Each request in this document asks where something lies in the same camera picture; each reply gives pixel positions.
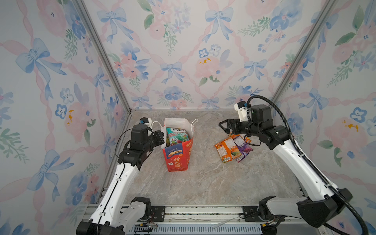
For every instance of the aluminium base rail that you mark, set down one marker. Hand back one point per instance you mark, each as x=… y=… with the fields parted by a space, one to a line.
x=220 y=220

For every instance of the teal Fox's candy bag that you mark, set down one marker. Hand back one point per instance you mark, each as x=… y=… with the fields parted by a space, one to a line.
x=177 y=136

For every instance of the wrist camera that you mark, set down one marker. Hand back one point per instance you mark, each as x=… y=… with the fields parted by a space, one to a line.
x=242 y=110
x=146 y=121

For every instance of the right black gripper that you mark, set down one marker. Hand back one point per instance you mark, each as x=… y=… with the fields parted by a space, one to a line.
x=234 y=123

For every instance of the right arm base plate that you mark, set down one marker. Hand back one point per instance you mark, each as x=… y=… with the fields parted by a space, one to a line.
x=256 y=214

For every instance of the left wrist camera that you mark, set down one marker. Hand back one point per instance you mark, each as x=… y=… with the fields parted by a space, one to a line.
x=146 y=121

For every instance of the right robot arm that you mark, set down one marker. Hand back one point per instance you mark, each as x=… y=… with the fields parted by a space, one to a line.
x=323 y=200

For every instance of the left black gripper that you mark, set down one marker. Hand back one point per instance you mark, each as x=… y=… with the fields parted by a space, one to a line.
x=159 y=138

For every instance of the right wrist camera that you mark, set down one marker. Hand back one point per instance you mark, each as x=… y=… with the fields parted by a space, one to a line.
x=242 y=110

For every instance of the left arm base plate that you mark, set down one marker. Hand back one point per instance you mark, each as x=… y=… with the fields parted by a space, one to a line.
x=154 y=214

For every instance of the red paper gift bag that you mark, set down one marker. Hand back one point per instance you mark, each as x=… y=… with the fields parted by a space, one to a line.
x=177 y=157

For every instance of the purple snack bag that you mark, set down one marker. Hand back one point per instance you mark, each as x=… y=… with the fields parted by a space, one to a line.
x=242 y=146

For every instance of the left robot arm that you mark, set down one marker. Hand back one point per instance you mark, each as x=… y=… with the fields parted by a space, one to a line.
x=110 y=217

